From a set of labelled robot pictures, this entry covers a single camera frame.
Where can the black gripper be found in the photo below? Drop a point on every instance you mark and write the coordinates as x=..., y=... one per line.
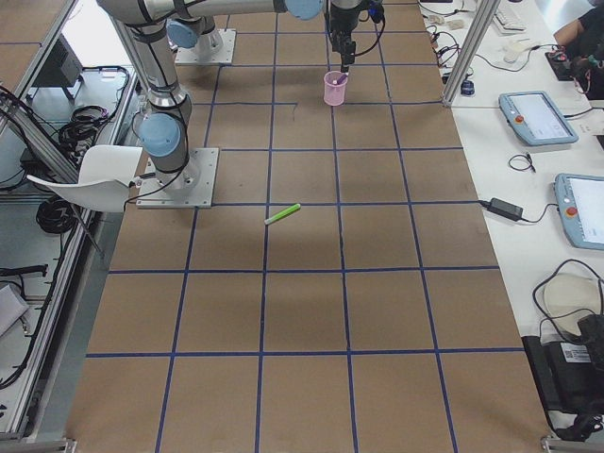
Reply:
x=341, y=20

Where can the aluminium frame post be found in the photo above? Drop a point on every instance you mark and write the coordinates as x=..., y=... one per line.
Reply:
x=477, y=30

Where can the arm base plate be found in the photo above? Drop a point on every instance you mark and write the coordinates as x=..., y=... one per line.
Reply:
x=215, y=48
x=193, y=188

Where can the teach pendant far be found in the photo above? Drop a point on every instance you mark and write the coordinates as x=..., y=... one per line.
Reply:
x=535, y=119

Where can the white chair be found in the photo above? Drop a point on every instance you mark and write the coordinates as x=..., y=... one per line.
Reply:
x=103, y=181

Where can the pink mesh cup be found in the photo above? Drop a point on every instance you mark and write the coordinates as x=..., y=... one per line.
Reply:
x=334, y=95

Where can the purple marker pen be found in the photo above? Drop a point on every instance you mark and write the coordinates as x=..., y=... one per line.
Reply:
x=341, y=79

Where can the green marker pen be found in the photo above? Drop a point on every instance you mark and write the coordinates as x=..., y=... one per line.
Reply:
x=282, y=214

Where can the black power adapter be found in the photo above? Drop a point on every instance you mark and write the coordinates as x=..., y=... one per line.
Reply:
x=502, y=208

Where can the teach pendant near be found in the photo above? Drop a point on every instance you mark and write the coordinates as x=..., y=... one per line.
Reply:
x=580, y=202

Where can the teach pendant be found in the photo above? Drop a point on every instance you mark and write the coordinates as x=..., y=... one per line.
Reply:
x=580, y=202
x=535, y=119

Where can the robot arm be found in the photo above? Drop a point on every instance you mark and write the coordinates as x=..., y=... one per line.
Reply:
x=153, y=25

